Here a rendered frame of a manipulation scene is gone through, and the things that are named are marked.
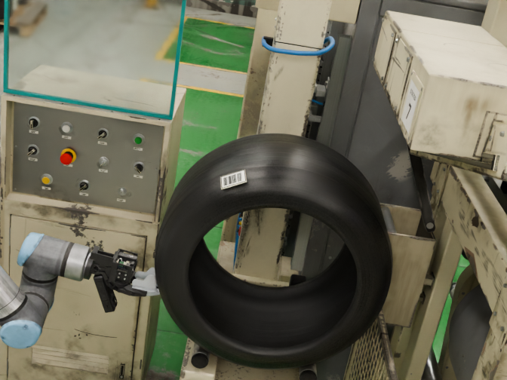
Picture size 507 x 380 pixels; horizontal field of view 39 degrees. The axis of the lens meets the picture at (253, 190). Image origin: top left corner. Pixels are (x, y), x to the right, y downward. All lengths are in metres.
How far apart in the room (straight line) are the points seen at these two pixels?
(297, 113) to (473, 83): 0.73
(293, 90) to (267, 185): 0.41
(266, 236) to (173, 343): 1.42
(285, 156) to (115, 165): 0.95
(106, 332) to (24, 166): 0.68
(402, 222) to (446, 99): 0.96
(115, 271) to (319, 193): 0.56
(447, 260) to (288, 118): 0.61
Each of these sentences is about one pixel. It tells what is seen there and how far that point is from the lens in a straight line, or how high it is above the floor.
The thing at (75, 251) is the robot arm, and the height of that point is 1.12.
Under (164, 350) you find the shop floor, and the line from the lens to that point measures 3.36.
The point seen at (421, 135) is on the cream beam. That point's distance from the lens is 1.32.
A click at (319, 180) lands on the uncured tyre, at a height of 1.45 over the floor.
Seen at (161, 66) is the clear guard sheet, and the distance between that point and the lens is 2.30.
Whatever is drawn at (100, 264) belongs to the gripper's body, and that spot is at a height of 1.09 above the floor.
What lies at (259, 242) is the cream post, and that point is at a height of 1.07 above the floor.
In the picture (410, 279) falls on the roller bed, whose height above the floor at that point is 1.06.
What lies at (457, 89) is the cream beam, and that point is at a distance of 1.31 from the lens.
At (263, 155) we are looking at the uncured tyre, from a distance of 1.64.
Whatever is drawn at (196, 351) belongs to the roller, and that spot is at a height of 0.92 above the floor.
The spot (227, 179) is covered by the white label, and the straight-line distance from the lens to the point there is 1.60.
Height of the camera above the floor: 2.06
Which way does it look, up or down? 24 degrees down
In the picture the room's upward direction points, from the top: 10 degrees clockwise
